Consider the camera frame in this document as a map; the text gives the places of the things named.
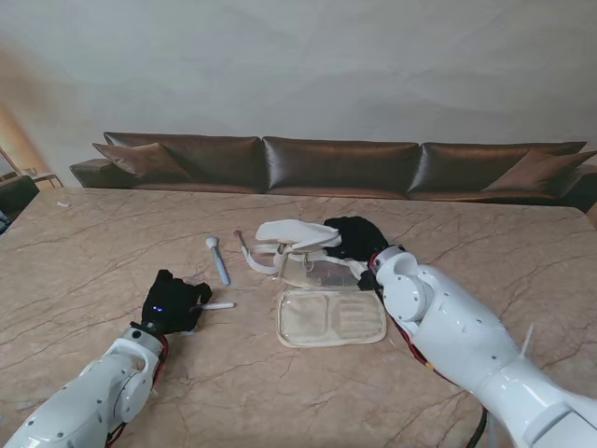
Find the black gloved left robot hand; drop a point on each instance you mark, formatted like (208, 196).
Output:
(170, 303)

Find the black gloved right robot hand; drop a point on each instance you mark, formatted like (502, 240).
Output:
(359, 238)

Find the white zip tie loop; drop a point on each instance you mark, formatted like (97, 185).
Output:
(309, 262)

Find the cream white cosmetics bag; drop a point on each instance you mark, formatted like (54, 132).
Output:
(326, 322)

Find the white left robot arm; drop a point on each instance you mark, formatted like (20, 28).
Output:
(93, 396)

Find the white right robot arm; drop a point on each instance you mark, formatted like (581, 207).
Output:
(457, 336)

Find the brown leather sofa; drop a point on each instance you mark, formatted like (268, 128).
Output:
(340, 163)

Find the brown sofa cushion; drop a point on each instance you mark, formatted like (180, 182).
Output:
(140, 161)
(541, 170)

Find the small wooden side table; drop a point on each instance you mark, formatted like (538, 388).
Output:
(46, 178)

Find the dark armchair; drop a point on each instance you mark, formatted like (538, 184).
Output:
(16, 191)

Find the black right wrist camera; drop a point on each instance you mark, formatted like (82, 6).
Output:
(366, 281)

